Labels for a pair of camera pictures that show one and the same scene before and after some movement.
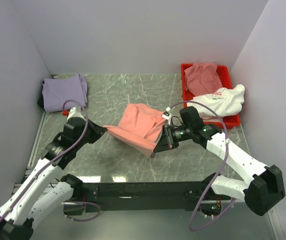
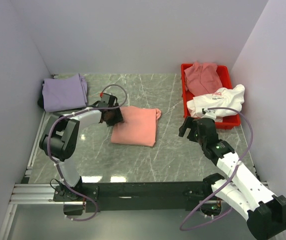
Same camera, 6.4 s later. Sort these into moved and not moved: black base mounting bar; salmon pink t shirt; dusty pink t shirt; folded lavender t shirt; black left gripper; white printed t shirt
Moved: salmon pink t shirt; black left gripper
Not moved: folded lavender t shirt; white printed t shirt; black base mounting bar; dusty pink t shirt
